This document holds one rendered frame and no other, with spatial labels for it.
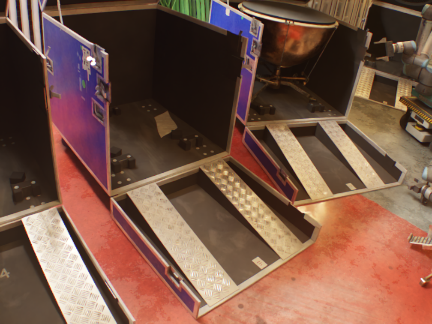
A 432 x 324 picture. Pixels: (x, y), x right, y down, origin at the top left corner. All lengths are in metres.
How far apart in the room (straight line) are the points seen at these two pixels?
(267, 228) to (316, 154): 1.06
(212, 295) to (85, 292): 0.58
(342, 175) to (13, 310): 2.29
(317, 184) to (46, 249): 1.77
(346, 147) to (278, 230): 1.18
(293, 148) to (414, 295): 1.36
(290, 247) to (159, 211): 0.75
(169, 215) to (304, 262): 0.78
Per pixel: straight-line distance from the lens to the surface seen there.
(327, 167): 2.94
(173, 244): 1.94
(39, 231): 1.97
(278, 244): 2.13
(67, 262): 1.86
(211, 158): 2.44
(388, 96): 4.96
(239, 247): 2.07
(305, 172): 2.72
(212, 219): 2.20
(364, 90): 4.80
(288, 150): 2.83
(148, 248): 1.88
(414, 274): 2.38
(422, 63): 3.50
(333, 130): 3.24
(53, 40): 2.45
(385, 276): 2.26
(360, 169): 3.00
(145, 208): 2.05
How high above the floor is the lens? 1.48
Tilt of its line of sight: 31 degrees down
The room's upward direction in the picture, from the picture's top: 8 degrees clockwise
